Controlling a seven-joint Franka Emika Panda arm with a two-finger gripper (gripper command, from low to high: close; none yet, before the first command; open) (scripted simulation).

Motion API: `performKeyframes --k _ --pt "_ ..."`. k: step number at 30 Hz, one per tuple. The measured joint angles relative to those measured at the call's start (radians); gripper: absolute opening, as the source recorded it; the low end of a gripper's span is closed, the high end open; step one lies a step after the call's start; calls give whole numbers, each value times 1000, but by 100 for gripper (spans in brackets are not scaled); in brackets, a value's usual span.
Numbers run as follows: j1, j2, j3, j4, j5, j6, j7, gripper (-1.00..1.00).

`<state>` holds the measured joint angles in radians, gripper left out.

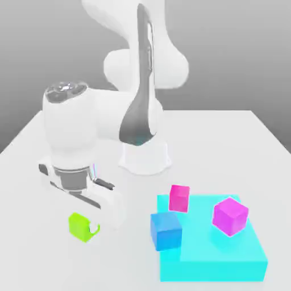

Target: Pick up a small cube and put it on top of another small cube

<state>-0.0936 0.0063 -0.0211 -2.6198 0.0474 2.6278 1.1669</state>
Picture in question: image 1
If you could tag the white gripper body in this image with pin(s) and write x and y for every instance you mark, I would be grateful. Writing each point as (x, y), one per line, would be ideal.
(111, 204)

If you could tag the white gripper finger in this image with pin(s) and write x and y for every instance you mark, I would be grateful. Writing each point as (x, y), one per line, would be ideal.
(93, 227)

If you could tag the small green cube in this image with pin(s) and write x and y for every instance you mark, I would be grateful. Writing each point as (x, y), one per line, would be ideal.
(78, 227)

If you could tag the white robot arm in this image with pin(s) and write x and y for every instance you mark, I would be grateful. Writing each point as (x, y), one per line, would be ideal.
(72, 127)

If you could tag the small blue cube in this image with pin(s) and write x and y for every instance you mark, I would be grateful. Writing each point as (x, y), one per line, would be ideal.
(166, 232)

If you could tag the small pink cube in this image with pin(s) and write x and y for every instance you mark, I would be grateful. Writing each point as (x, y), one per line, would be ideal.
(179, 199)

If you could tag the small purple cube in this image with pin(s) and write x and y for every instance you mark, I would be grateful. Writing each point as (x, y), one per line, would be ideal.
(230, 217)

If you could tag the large cyan box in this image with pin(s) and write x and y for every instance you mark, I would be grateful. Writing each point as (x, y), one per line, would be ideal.
(216, 261)

